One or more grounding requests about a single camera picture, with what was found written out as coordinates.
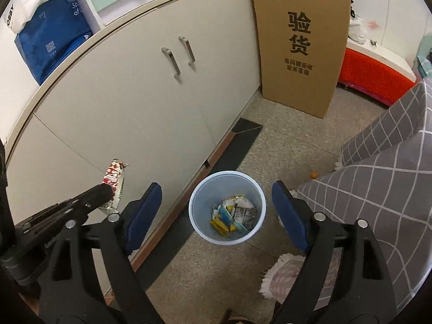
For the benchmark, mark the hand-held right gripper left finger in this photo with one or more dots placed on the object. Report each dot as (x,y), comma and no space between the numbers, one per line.
(143,219)

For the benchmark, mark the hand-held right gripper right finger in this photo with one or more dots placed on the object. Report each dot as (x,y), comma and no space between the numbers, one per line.
(290,219)

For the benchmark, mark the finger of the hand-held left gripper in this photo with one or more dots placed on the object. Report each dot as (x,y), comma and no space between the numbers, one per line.
(84,204)

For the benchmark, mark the red white wrapper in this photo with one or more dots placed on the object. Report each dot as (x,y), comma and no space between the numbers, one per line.
(113,172)

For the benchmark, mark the light blue trash bin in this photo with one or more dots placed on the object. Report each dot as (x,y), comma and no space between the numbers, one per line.
(202,192)

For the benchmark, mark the small orange ball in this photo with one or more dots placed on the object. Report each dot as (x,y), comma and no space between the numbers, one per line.
(314,175)

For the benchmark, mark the pile of discarded wrappers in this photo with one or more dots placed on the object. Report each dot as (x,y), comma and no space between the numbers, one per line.
(233,216)

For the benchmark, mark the small fringed floor mat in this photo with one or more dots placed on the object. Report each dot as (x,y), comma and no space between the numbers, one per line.
(280,276)

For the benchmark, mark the white cabinet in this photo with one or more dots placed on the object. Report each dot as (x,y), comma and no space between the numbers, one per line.
(118,108)

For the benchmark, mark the red storage box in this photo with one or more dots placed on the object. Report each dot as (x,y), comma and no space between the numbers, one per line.
(371,74)

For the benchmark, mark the blue white plastic bag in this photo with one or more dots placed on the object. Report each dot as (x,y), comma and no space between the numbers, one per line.
(50,40)

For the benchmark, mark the brown cardboard box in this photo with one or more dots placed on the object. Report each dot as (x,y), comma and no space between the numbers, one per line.
(300,40)

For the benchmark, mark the teal storage box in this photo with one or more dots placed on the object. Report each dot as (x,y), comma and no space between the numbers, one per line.
(424,65)

